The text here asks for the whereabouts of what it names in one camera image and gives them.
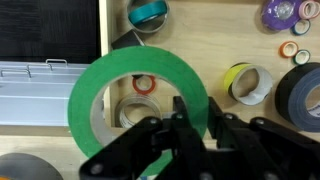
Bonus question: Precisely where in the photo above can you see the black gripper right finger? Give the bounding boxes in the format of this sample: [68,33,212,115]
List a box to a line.
[207,97,234,138]

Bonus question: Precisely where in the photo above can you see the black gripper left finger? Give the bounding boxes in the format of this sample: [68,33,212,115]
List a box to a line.
[172,96,192,128]

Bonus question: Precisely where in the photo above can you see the green tape roll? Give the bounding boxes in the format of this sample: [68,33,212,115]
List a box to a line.
[68,46,209,180]

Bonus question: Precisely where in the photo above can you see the clear tape roll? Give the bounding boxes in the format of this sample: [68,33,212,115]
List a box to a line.
[115,94,161,128]

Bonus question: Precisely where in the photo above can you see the yellow black tape roll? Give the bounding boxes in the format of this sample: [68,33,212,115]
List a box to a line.
[223,63,273,106]

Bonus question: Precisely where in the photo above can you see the open wooden drawer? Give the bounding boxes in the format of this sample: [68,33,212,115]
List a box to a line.
[98,0,320,141]

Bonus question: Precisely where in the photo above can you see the large black tape roll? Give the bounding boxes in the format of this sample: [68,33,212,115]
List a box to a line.
[275,62,320,132]

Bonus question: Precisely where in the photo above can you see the teal tape roll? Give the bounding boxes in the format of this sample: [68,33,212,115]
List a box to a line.
[127,0,170,33]

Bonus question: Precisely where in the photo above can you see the purple tape roll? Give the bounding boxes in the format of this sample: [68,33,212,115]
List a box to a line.
[261,0,302,31]

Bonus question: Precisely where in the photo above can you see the pink tape roll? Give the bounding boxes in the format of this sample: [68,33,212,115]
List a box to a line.
[299,0,320,19]

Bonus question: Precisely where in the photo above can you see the small orange washi roll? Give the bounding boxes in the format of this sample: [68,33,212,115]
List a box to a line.
[279,41,299,58]

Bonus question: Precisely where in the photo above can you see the small green washi roll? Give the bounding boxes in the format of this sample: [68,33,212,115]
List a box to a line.
[293,49,311,65]

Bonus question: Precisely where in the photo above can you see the white cabinet drawers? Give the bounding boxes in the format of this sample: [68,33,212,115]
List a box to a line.
[0,59,89,126]

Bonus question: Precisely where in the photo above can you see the small teal tape ring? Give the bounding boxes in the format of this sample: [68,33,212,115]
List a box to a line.
[292,18,312,37]

